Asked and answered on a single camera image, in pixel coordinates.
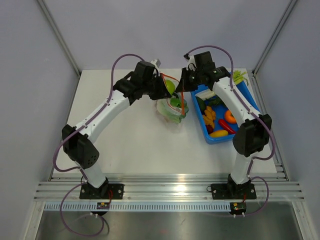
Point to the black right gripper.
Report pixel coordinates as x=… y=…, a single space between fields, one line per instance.
x=183 y=85

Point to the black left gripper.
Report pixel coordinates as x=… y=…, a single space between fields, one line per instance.
x=163 y=92

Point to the green apple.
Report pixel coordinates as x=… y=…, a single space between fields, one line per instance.
x=170 y=86

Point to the napa cabbage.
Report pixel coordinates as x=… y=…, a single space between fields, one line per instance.
x=172 y=110

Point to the clear zip bag orange zipper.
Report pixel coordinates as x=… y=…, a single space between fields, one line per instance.
x=171 y=127

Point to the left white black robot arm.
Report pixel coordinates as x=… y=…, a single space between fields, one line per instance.
x=78 y=141

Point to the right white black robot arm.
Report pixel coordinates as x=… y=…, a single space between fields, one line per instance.
x=254 y=129

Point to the dark green cucumber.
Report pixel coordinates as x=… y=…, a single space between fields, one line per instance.
x=201 y=104

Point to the light green leafy vegetable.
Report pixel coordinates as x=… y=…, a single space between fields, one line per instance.
x=238 y=77

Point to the orange ginger root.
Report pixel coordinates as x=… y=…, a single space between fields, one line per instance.
x=209 y=117

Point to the blue plastic bin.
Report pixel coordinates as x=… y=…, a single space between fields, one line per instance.
x=200 y=120

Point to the orange fruit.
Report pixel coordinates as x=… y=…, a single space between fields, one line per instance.
x=228 y=116

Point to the red chili pepper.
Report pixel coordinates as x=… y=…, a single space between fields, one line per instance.
x=226 y=126

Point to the dark purple fruit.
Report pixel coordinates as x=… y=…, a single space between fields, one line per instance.
x=209 y=129

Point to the yellow mango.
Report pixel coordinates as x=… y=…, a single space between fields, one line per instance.
x=219 y=133

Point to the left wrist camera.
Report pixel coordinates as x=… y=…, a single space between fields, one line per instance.
x=156 y=63

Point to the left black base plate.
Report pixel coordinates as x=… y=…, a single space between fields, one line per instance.
x=113 y=191

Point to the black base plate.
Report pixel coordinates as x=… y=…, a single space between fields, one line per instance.
x=226 y=191
x=113 y=191

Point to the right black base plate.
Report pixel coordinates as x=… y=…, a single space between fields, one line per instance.
x=226 y=191

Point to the aluminium rail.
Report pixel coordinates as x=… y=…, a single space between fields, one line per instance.
x=171 y=188

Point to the white slotted cable duct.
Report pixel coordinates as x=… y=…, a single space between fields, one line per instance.
x=139 y=206

